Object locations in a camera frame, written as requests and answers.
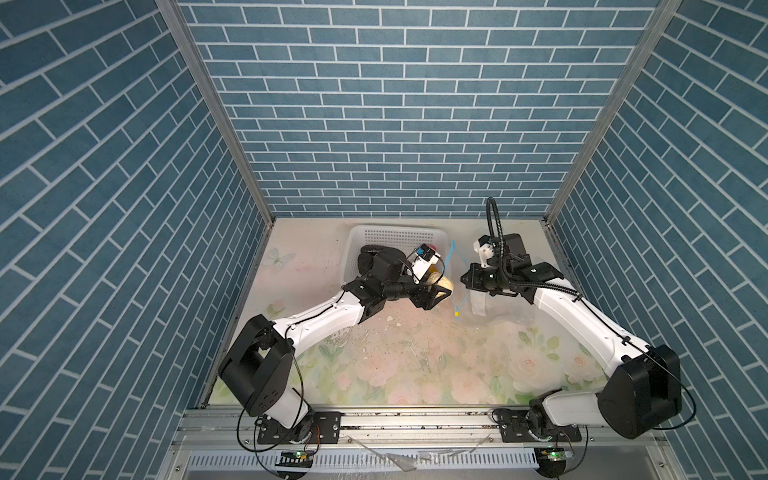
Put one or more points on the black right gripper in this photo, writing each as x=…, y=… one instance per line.
x=473, y=280

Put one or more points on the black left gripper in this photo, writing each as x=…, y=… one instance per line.
x=428, y=301

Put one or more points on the cream white bun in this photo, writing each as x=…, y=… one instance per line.
x=435, y=277

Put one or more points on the clear zip top bag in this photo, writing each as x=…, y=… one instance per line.
x=513, y=309

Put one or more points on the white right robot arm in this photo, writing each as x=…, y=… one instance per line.
x=643, y=389

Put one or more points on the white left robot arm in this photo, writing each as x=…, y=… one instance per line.
x=257, y=366

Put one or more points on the white perforated plastic basket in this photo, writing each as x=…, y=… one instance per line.
x=403, y=238

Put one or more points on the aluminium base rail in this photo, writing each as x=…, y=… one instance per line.
x=410, y=443

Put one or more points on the aluminium corner post right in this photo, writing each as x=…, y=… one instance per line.
x=658, y=21

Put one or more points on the aluminium corner post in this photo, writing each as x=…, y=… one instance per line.
x=173, y=16
x=658, y=21

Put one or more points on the aluminium corner post left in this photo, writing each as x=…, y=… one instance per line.
x=173, y=16

